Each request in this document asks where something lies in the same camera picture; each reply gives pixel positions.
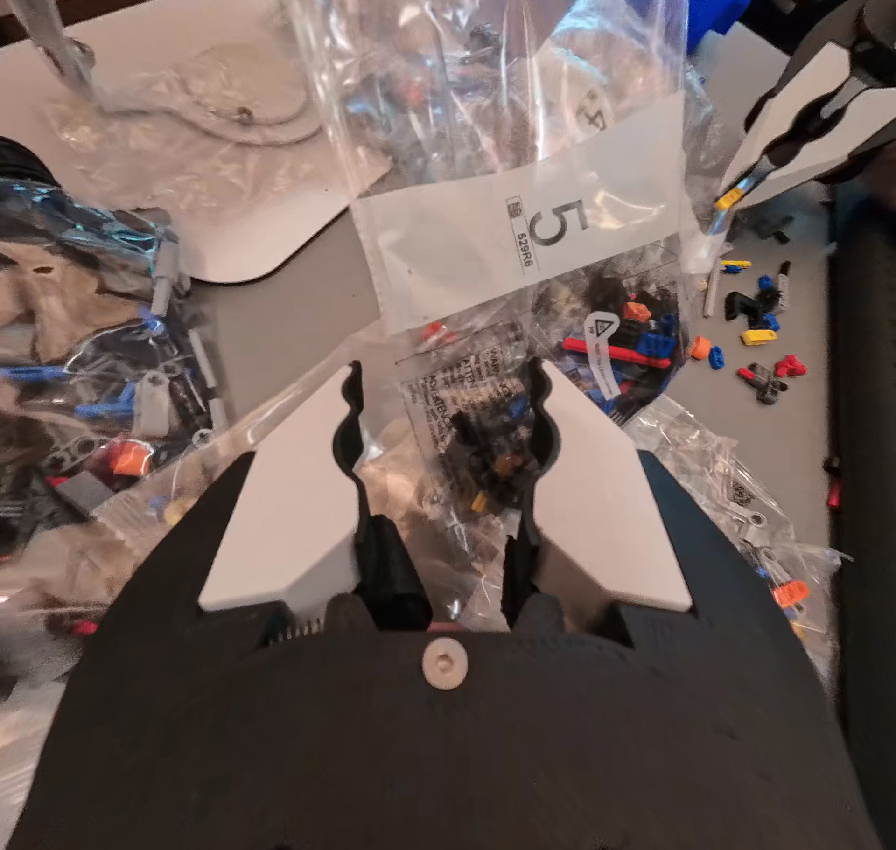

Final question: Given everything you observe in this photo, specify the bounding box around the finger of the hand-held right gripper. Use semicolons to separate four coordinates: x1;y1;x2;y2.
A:
720;86;896;210
720;40;867;188

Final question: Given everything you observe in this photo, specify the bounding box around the wooden book stand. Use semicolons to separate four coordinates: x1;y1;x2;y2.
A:
0;0;394;286

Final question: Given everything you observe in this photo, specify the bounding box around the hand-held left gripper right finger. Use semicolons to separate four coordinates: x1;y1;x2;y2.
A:
521;356;694;613

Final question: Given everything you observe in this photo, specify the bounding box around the black lego gear frame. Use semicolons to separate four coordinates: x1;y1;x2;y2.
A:
724;274;782;334

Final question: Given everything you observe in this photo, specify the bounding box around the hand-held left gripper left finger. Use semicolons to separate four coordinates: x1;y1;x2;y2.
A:
198;360;372;613

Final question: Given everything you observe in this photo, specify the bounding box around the small opened clear bag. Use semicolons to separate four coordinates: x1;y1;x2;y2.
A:
623;395;844;655

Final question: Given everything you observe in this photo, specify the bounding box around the black dimpled mat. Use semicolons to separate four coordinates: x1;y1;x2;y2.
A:
828;185;896;850

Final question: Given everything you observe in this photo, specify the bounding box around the grey lego connector assembly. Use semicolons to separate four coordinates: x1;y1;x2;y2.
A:
735;362;789;405

